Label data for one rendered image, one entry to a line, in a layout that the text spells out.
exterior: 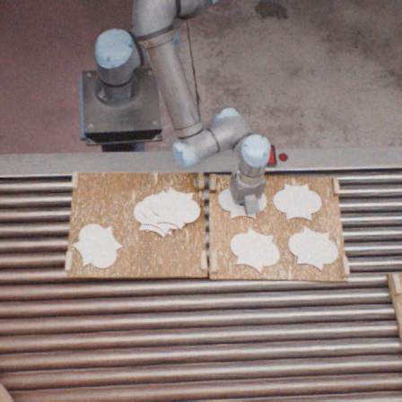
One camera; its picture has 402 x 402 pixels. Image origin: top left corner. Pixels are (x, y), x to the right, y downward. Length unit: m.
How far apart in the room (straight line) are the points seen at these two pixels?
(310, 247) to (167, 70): 0.69
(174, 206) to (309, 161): 0.49
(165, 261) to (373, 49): 2.25
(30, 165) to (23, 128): 1.22
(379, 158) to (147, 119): 0.78
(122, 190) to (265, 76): 1.68
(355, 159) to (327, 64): 1.52
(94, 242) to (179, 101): 0.51
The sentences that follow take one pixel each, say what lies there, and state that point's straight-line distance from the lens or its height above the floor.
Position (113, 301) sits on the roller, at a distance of 1.72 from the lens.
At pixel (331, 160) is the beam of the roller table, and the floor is 0.92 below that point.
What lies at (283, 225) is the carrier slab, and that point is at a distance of 1.82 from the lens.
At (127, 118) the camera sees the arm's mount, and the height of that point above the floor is 0.95.
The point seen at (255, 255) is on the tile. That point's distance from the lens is 1.75.
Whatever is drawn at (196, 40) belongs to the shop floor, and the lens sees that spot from 3.46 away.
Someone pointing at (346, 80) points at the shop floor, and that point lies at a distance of 3.44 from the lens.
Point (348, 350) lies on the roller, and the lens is 1.76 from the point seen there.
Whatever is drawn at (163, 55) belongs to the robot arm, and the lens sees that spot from 1.49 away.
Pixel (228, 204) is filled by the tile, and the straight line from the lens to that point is 1.81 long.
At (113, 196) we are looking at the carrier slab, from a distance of 1.83.
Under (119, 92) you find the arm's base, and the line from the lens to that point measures 1.95.
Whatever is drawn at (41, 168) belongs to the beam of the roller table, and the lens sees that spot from 1.93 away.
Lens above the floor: 2.55
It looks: 63 degrees down
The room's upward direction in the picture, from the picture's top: 6 degrees clockwise
